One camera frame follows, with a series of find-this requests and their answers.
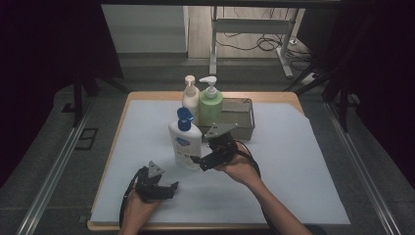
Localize right hand-held gripper black cable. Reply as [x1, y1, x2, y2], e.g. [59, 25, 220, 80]
[234, 140, 282, 235]

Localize white cabinet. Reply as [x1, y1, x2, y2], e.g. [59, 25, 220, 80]
[101, 4, 190, 55]

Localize aluminium rail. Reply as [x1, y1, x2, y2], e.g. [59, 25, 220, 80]
[324, 101, 402, 235]
[16, 97, 96, 235]

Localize white metal desk frame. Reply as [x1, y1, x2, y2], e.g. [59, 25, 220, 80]
[208, 6, 295, 79]

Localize left hand-held gripper black cable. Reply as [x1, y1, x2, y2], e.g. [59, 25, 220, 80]
[118, 166, 146, 229]

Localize cream pump bottle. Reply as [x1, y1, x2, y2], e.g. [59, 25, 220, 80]
[181, 74, 201, 126]

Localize dark metal stand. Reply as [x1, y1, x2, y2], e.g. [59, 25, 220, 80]
[283, 58, 360, 133]
[71, 65, 131, 128]

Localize white bottle with blue pump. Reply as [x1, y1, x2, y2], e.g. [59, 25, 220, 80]
[167, 107, 204, 171]

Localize black cables on floor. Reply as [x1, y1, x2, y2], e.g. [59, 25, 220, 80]
[214, 30, 314, 71]

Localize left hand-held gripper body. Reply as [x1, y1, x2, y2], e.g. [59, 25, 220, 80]
[135, 160, 172, 204]

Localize person's left hand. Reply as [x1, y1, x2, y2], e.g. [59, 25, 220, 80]
[125, 192, 161, 228]

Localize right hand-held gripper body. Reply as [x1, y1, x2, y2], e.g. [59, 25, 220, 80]
[205, 122, 240, 165]

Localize hand-held gripper black cable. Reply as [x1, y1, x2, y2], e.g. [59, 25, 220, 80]
[234, 140, 282, 235]
[118, 166, 146, 229]

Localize metal mesh basket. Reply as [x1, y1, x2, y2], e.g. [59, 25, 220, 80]
[199, 97, 255, 142]

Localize white power strip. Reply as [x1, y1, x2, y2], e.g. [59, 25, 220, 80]
[301, 72, 319, 86]

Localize green bottle with white pump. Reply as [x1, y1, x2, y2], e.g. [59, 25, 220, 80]
[198, 75, 225, 127]

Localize person's right hand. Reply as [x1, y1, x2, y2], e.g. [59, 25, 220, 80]
[214, 143, 262, 188]

